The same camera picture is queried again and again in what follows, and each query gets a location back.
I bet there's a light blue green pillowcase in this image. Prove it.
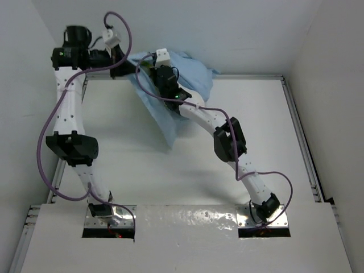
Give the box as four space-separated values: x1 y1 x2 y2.
128 51 219 147

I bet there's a white pillow yellow underside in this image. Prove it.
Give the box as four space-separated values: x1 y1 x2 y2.
191 90 205 107

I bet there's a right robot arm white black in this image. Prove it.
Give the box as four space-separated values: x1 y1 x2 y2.
150 65 280 223

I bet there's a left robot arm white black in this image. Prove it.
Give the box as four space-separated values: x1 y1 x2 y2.
45 26 124 227

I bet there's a white front cover board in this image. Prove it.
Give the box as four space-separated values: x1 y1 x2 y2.
22 204 351 272

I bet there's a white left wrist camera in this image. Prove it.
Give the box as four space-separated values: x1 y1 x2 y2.
102 28 121 49

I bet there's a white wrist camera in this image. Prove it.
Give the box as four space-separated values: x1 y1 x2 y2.
154 48 171 68
102 28 121 49

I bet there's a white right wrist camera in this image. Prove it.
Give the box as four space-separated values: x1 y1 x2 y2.
154 48 171 68

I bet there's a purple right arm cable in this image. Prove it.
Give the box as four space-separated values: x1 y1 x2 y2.
135 53 293 228

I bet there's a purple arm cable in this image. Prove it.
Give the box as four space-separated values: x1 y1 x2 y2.
135 53 293 228
37 11 136 237

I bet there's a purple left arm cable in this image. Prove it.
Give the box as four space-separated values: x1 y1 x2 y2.
37 11 136 237

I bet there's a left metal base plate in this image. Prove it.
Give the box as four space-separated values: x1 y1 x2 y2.
84 206 136 229

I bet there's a metal base plate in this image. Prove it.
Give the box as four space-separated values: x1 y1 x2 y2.
236 205 290 228
84 206 136 229

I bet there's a black right base cable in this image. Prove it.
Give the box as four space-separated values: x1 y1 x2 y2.
248 198 265 225

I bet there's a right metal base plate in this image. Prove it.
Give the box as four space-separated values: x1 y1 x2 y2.
236 205 290 228

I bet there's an aluminium table frame rail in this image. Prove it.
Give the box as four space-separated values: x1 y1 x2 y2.
8 73 339 273

